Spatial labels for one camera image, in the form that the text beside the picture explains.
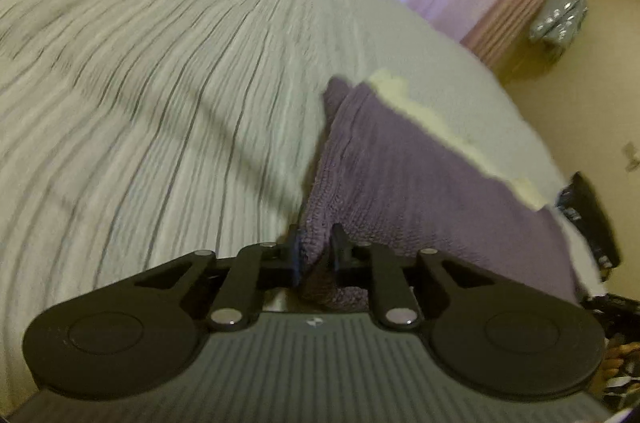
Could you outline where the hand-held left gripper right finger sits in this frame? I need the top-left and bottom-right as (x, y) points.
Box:
(330, 223), (493, 332)

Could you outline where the person's right hand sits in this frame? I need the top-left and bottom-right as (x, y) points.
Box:
(602, 342), (640, 400)

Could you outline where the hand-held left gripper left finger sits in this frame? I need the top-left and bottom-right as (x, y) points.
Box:
(132, 225), (303, 332)

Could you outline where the bed with striped grey bedspread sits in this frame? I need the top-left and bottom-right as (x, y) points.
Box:
(0, 0), (576, 404)

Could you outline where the silver foil bag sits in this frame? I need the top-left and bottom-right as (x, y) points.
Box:
(530, 0), (589, 52)

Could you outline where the black garment with white print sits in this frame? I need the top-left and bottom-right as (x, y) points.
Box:
(556, 172), (622, 280)

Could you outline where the purple cardigan with cream trim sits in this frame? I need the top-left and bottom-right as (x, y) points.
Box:
(300, 70), (601, 311)

